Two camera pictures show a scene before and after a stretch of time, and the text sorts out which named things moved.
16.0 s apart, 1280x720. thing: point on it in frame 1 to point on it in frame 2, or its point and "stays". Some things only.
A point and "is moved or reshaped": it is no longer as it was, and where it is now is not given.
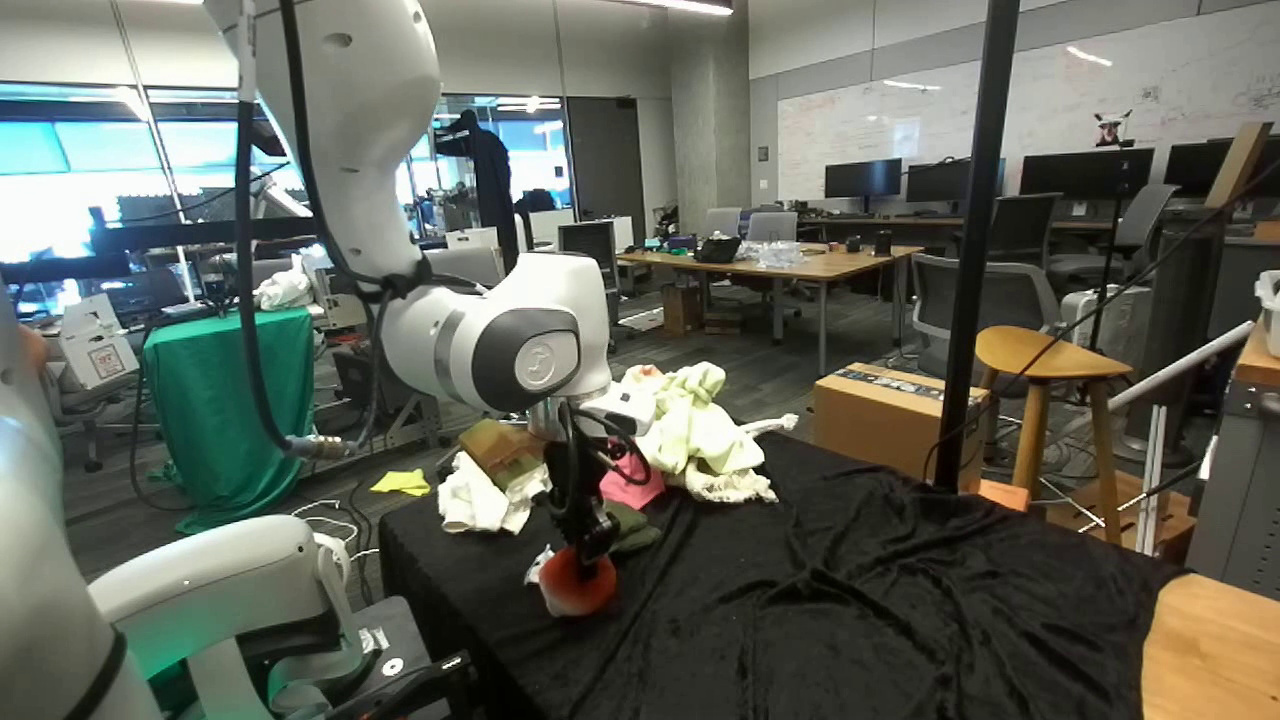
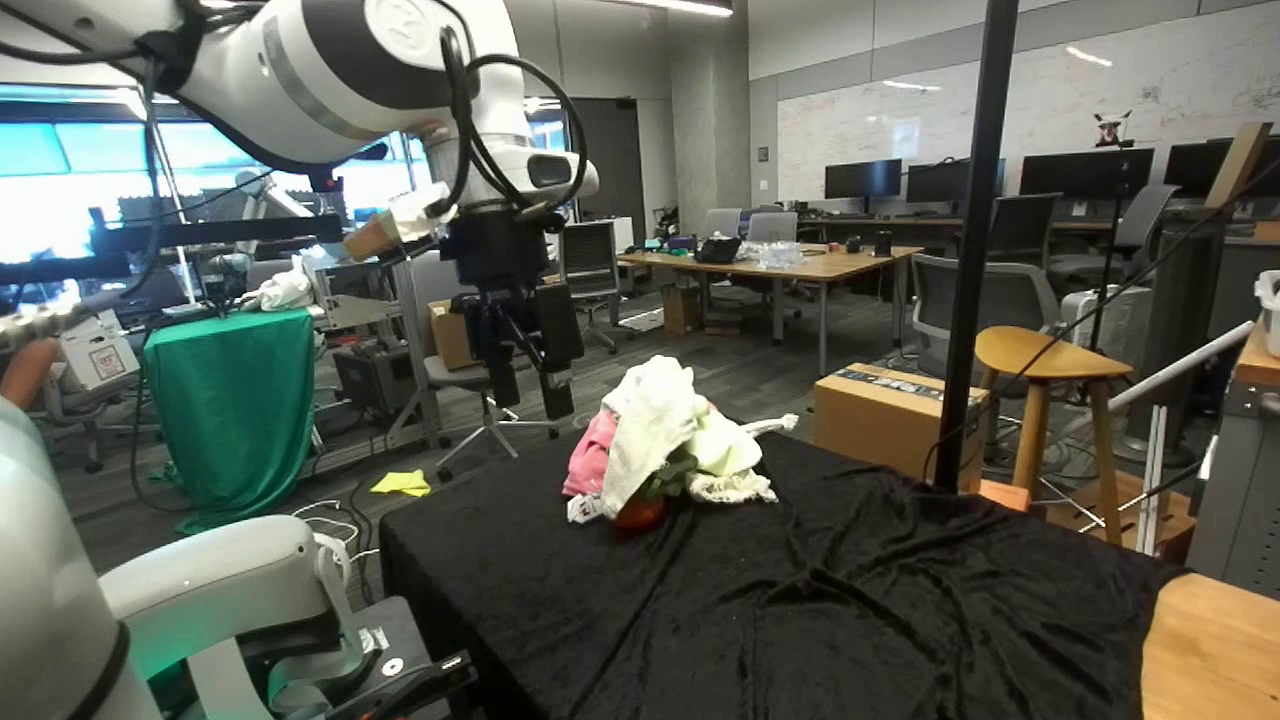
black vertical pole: x=981 y=254 stays
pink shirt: x=631 y=482 is moved or reshaped
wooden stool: x=1042 y=356 stays
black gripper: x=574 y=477 to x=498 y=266
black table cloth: x=866 y=589 stays
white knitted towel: x=739 y=440 stays
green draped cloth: x=222 y=458 stays
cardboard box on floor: x=887 y=417 stays
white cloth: x=474 y=502 to x=652 y=405
